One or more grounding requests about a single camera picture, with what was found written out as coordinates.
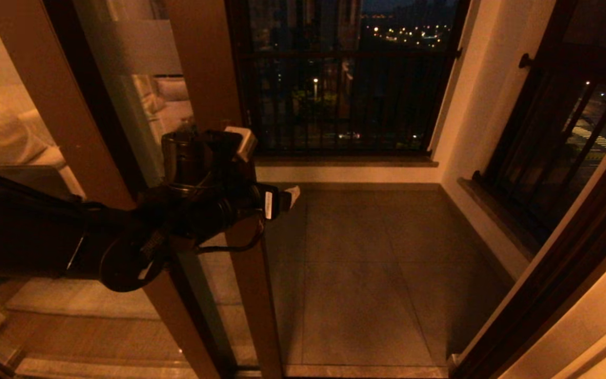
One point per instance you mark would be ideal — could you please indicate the brown-framed sliding glass door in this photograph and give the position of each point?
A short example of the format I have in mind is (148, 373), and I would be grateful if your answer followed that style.
(203, 63)

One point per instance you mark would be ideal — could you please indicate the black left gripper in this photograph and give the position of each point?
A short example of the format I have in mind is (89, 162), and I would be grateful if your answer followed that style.
(229, 205)

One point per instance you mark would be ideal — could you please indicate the brown-framed fixed glass panel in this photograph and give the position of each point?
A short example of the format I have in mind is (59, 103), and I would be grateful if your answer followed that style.
(56, 95)

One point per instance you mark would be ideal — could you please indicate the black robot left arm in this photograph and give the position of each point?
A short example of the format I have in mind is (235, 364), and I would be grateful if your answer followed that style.
(29, 237)

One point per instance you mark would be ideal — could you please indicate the dark brown door jamb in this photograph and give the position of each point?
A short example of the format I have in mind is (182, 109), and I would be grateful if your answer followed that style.
(545, 305)

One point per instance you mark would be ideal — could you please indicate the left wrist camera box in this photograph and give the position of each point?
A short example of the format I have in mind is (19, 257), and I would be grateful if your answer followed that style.
(268, 205)

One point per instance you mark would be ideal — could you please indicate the short stone window sill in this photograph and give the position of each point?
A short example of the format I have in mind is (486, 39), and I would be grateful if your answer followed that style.
(345, 161)

